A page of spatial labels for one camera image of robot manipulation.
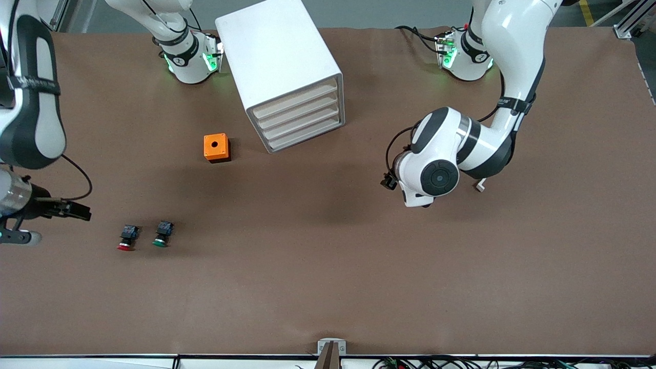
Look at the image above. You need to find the red push button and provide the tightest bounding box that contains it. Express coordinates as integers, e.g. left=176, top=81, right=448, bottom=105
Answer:
left=117, top=224, right=140, bottom=252

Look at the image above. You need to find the green push button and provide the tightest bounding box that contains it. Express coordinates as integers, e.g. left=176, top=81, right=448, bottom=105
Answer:
left=152, top=220, right=175, bottom=248

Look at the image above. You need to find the brown table mat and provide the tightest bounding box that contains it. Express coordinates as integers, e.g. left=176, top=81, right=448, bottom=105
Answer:
left=0, top=26, right=656, bottom=357

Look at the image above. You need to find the orange box with hole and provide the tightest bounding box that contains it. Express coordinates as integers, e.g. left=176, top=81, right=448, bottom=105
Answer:
left=203, top=133, right=231, bottom=163

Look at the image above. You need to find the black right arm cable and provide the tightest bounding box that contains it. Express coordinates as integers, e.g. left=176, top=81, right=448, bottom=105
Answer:
left=60, top=153, right=93, bottom=201

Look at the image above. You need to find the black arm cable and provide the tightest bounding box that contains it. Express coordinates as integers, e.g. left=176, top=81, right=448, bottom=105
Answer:
left=385, top=72, right=507, bottom=177
left=60, top=153, right=93, bottom=201

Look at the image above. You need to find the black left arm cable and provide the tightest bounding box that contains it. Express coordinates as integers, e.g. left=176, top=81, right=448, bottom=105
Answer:
left=385, top=72, right=507, bottom=177

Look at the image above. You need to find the black base cable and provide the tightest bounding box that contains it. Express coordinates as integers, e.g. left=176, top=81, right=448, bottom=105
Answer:
left=395, top=25, right=442, bottom=54

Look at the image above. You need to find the grey metal bracket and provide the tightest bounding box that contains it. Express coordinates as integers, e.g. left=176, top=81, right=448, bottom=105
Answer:
left=317, top=338, right=347, bottom=356

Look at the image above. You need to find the black cable bundle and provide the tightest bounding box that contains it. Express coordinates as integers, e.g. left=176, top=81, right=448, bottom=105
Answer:
left=372, top=356, right=656, bottom=369

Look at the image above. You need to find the brown post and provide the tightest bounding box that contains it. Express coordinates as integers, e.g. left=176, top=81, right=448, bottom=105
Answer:
left=314, top=342, right=343, bottom=369

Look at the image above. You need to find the aluminium frame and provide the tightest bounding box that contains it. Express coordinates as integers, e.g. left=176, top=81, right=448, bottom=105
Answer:
left=38, top=0, right=72, bottom=31

